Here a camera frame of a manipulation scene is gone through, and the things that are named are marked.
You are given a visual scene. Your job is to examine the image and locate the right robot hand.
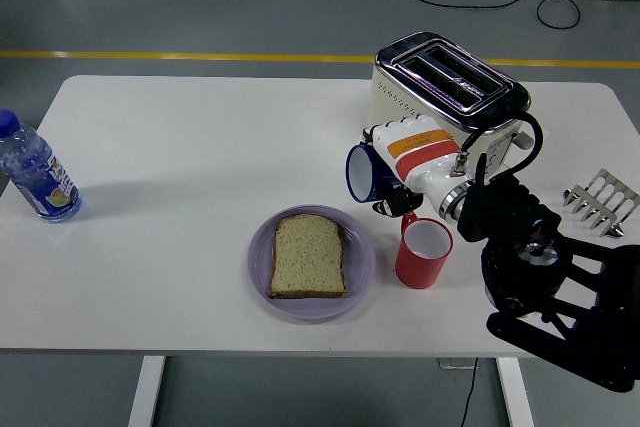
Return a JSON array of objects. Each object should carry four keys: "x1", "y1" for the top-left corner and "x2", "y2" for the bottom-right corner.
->
[{"x1": 360, "y1": 115, "x2": 471, "y2": 218}]

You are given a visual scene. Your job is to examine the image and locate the white table leg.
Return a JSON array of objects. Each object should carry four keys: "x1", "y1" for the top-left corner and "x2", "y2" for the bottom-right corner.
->
[
  {"x1": 496, "y1": 357, "x2": 535, "y2": 427},
  {"x1": 128, "y1": 355, "x2": 167, "y2": 427}
]

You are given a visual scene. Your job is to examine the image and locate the cream and chrome toaster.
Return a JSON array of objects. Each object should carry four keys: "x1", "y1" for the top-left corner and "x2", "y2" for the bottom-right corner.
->
[{"x1": 368, "y1": 31, "x2": 534, "y2": 188}]

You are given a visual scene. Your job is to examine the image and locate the blue enamel cup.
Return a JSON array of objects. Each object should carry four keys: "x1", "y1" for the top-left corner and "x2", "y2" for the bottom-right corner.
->
[{"x1": 344, "y1": 143, "x2": 401, "y2": 203}]

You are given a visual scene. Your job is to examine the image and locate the purple round plate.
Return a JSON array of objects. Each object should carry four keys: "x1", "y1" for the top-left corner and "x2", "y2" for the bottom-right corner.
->
[{"x1": 247, "y1": 204, "x2": 377, "y2": 326}]

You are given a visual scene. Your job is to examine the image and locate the metal toast rack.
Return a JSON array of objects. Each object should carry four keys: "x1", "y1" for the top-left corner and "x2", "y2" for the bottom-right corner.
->
[{"x1": 562, "y1": 168, "x2": 640, "y2": 238}]

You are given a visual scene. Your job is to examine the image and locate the clear bottle with blue cap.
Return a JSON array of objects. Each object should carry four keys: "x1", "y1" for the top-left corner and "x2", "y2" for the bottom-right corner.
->
[{"x1": 0, "y1": 109, "x2": 84, "y2": 224}]

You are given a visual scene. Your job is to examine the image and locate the slice of bread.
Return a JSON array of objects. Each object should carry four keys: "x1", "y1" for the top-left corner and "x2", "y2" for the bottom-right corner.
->
[{"x1": 267, "y1": 214, "x2": 349, "y2": 301}]

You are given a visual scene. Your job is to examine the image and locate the grey under-table socket box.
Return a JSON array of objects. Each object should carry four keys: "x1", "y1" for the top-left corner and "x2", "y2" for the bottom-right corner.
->
[{"x1": 438, "y1": 357, "x2": 479, "y2": 371}]

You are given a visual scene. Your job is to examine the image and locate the thin black hanging cable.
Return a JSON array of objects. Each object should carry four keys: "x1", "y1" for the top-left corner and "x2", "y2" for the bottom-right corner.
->
[{"x1": 458, "y1": 357, "x2": 480, "y2": 427}]

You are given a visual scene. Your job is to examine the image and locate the white paper sheet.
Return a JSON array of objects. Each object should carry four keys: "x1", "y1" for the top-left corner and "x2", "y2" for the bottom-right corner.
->
[{"x1": 504, "y1": 120, "x2": 550, "y2": 171}]

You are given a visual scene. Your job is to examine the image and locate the red enamel cup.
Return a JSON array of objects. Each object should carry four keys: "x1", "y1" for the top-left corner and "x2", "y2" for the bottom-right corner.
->
[{"x1": 394, "y1": 210, "x2": 455, "y2": 291}]

